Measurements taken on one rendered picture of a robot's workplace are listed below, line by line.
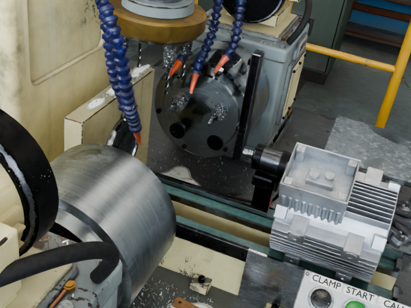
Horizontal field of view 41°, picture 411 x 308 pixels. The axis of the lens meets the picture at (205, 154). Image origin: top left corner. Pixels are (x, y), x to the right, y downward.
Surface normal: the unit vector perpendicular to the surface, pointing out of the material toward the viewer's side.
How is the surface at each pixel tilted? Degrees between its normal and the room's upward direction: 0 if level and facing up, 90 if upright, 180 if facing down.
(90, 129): 90
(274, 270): 90
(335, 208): 113
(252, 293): 90
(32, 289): 0
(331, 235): 23
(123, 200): 32
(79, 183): 2
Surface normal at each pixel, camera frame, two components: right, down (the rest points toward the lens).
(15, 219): 0.93, 0.23
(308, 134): 0.13, -0.84
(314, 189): -0.05, -0.61
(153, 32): -0.01, 0.53
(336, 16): -0.37, 0.45
